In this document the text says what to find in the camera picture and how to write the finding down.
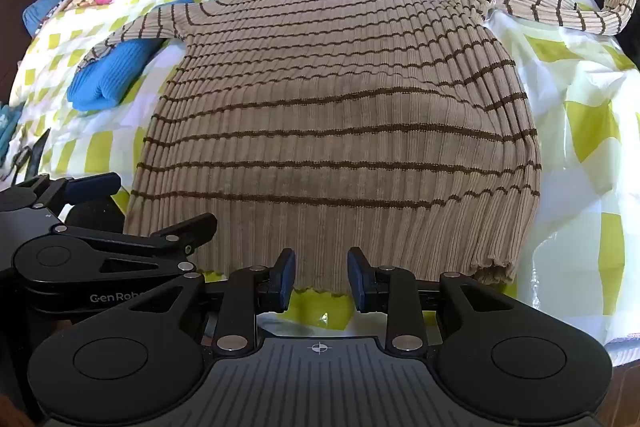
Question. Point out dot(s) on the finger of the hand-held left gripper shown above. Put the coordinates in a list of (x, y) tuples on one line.
[(90, 187), (192, 227)]

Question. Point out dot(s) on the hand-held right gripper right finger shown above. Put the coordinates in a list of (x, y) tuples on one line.
[(358, 279)]

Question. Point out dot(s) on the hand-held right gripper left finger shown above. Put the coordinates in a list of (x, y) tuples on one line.
[(284, 279)]

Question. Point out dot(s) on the tan striped ribbed sweater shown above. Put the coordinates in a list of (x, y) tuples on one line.
[(340, 117)]

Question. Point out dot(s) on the black scissors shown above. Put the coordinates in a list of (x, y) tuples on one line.
[(32, 154)]

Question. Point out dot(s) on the teal cloth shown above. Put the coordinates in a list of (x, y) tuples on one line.
[(7, 132)]

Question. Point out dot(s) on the blue knitted garment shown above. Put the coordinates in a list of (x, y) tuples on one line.
[(105, 77)]

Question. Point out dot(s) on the blue pillow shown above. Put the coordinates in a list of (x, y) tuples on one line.
[(50, 7)]

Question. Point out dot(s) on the yellow checkered plastic sheet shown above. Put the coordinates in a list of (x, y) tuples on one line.
[(575, 107)]

